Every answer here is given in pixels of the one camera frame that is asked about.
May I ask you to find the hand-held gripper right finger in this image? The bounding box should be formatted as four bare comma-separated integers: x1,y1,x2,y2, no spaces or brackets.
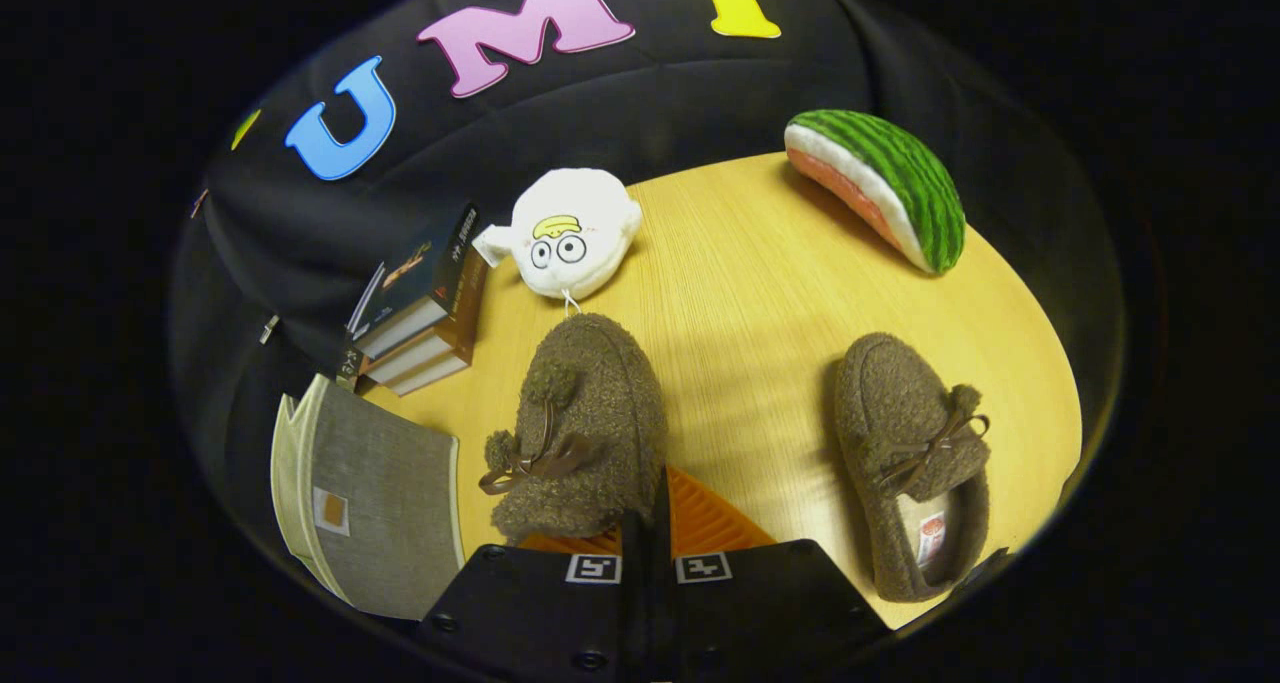
652,466,891,683

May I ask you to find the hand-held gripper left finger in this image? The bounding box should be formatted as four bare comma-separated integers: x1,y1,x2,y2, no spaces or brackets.
415,508,651,683

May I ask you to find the brown fuzzy shoe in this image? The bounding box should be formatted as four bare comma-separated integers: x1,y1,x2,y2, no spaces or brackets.
834,333,993,604
478,312,669,547

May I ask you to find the grey fabric storage box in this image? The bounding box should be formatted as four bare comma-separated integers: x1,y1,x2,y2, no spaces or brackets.
270,373,467,622

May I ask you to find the brown hardcover book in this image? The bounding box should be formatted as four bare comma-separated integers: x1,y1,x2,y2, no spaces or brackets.
385,348,473,397
365,251,491,384

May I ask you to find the white plush face toy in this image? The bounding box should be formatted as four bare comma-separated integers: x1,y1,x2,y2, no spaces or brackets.
472,168,645,316

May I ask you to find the dark cover book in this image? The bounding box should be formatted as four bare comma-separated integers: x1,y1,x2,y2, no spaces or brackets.
350,203,482,360

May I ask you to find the watermelon slice plush toy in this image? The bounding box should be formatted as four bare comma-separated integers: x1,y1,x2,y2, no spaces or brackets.
784,109,968,276

